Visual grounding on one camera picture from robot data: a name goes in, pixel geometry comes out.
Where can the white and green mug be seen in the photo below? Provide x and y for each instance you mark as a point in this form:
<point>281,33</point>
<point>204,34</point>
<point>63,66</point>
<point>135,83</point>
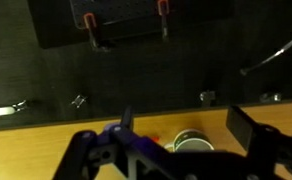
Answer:
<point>192,143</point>

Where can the small metal caster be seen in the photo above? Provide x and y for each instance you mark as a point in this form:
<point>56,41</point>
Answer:
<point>270,97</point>
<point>207,96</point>

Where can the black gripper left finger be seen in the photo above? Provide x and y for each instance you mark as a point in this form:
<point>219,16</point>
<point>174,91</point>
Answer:
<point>86,150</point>

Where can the thin metal rod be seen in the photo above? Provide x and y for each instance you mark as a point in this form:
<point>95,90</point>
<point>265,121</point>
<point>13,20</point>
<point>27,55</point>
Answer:
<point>276,54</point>

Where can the red and white Expo marker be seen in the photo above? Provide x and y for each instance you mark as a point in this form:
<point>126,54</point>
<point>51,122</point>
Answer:
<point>156,138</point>

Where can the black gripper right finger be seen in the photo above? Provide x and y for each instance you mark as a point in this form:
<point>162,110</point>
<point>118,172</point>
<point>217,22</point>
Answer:
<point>242,128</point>

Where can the small metal clip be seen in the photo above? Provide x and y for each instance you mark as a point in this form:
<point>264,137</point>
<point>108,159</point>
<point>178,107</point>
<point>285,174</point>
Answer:
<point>79,100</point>

